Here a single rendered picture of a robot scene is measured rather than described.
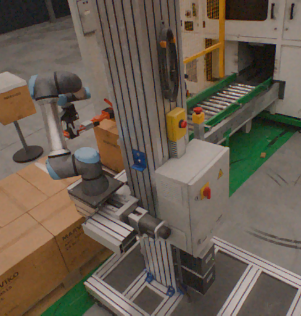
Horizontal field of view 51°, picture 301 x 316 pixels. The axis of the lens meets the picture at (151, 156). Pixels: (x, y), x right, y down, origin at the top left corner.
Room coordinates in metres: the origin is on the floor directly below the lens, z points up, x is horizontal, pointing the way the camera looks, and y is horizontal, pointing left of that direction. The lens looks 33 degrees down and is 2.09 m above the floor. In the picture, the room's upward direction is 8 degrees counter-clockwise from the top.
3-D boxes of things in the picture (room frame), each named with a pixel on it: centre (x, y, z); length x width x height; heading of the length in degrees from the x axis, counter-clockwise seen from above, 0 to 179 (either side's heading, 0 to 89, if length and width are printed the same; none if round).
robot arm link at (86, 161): (1.40, 0.33, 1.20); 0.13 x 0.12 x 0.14; 95
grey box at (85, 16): (3.34, 0.41, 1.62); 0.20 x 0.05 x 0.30; 132
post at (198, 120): (2.17, -0.40, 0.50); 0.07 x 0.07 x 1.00; 42
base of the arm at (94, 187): (1.40, 0.32, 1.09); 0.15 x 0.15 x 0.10
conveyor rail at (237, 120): (2.69, -0.73, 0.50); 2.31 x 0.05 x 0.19; 132
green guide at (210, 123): (2.97, -0.96, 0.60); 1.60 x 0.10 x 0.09; 132
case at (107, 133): (2.41, 0.08, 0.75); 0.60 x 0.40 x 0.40; 132
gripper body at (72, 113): (2.02, 0.51, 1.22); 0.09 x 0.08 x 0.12; 132
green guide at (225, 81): (3.37, -0.60, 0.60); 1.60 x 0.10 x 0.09; 132
